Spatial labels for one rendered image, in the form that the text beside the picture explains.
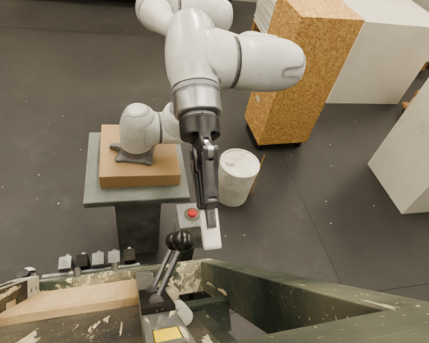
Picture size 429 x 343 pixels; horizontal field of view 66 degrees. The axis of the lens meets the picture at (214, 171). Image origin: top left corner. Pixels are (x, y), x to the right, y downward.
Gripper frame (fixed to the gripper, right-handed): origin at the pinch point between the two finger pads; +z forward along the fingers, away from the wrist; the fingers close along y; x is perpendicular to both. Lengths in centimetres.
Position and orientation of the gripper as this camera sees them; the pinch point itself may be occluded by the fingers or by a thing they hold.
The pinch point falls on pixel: (210, 229)
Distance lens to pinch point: 57.9
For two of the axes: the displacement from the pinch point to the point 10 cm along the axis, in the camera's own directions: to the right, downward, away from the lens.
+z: 1.1, 9.8, -1.8
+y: -2.4, 2.1, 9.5
